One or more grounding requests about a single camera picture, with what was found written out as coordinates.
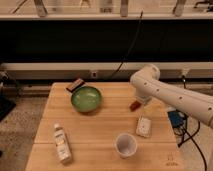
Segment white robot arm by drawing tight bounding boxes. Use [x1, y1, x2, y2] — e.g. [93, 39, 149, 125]
[130, 64, 213, 129]

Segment green ceramic bowl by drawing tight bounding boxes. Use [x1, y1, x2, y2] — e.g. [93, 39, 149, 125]
[71, 86, 102, 113]

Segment white wrapped packet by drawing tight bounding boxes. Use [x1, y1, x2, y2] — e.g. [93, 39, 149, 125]
[136, 117, 151, 138]

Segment blue connector box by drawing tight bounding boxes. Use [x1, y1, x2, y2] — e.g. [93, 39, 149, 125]
[168, 111, 183, 128]

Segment brown rectangular block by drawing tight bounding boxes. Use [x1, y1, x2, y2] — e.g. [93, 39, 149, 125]
[66, 79, 84, 92]

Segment white lotion bottle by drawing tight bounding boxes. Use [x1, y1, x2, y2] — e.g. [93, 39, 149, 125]
[54, 123, 72, 164]

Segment black floor cables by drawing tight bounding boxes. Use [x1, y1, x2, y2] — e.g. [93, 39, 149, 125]
[176, 113, 209, 171]

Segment wall power outlet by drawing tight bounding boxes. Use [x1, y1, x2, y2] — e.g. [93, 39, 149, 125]
[91, 71, 98, 79]

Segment black hanging cable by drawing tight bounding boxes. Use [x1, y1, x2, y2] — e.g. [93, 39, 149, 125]
[108, 10, 145, 80]

